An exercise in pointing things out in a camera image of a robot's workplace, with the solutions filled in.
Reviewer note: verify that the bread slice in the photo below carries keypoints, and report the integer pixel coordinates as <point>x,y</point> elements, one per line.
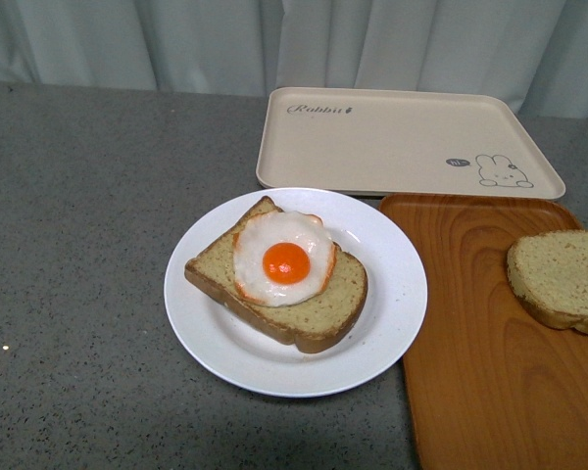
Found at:
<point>312,326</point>
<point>548,273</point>

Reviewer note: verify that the white round plate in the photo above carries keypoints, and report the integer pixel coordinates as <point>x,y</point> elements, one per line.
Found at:
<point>243,356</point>

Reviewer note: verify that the fake fried egg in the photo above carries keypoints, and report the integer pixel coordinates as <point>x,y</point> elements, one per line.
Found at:
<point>282,258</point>

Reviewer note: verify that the beige rabbit tray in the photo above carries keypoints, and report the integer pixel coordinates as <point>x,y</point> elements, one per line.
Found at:
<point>380,142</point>

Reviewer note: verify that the brown wooden tray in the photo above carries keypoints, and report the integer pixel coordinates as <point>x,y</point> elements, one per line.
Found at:
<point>489,387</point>

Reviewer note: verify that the grey curtain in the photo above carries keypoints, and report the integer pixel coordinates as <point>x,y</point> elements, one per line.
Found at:
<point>533,55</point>

